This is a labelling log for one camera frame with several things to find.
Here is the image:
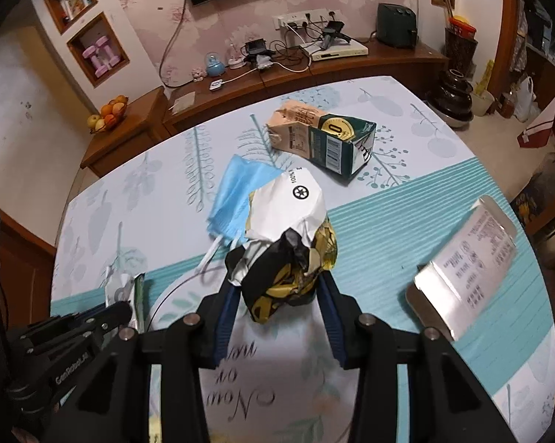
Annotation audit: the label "clear plastic blister packaging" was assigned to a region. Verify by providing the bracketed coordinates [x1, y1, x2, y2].
[104, 265, 145, 333]

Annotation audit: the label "black white wrapper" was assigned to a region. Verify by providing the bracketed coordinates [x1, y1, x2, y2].
[225, 167, 338, 324]

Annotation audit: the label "silver medicine box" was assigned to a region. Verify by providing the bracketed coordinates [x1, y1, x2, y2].
[406, 195, 517, 341]

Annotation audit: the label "blue face mask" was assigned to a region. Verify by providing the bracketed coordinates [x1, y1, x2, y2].
[207, 155, 283, 246]

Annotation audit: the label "leaf pattern tablecloth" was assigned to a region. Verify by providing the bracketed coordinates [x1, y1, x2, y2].
[51, 77, 555, 442]

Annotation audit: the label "fruit bowl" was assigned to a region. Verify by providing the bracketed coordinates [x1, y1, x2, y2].
[86, 95, 128, 134]

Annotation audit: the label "green beige drink carton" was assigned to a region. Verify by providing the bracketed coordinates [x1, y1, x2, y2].
[266, 100, 376, 181]

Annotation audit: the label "dark ceramic jar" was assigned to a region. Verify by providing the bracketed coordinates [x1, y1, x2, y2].
[427, 69, 474, 129]

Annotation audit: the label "pink dumbbells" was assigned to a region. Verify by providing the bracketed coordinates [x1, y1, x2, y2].
[82, 35, 121, 78]

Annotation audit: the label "wooden tv sideboard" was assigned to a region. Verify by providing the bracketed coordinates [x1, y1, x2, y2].
[80, 41, 449, 177]

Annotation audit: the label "blue round ornament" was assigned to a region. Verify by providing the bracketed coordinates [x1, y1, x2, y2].
[204, 52, 225, 77]

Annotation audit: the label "white set-top box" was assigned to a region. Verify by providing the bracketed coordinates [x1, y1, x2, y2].
[303, 39, 369, 62]

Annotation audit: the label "dark green toaster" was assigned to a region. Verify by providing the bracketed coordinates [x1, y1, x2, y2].
[376, 3, 418, 49]

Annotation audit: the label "white power strip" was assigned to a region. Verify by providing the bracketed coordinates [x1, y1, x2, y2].
[272, 8, 342, 30]

